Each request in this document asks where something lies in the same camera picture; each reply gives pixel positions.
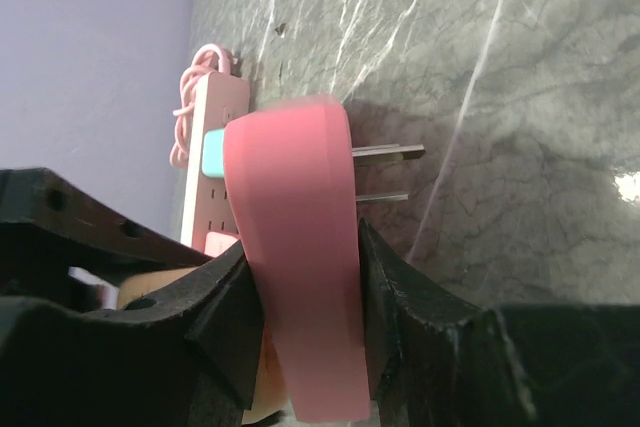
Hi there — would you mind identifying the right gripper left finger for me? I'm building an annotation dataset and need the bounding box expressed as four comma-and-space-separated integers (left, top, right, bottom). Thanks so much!
1, 245, 264, 426

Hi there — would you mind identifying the pink triangular plug adapter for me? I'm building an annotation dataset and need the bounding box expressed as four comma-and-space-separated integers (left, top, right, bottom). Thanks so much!
204, 231, 239, 257

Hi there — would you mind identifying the wooden cube block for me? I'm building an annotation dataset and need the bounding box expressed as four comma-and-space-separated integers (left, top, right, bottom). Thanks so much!
117, 267, 288, 426

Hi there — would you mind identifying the pink power cord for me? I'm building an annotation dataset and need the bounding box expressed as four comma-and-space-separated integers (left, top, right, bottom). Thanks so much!
169, 43, 237, 171

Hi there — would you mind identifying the pink triangular power strip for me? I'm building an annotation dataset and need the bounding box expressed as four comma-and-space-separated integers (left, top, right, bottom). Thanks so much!
224, 95, 425, 423

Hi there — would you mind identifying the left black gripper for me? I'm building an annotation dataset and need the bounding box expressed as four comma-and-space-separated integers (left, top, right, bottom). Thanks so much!
1, 168, 208, 312

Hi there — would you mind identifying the teal cube block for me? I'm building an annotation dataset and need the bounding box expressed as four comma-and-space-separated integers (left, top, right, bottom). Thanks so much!
201, 128, 225, 179

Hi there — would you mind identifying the pink long power strip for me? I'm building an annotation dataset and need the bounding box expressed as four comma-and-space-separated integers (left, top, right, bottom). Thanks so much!
180, 72, 250, 252

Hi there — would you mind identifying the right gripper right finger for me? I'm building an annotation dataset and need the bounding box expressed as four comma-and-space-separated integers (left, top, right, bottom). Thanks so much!
359, 222, 639, 426

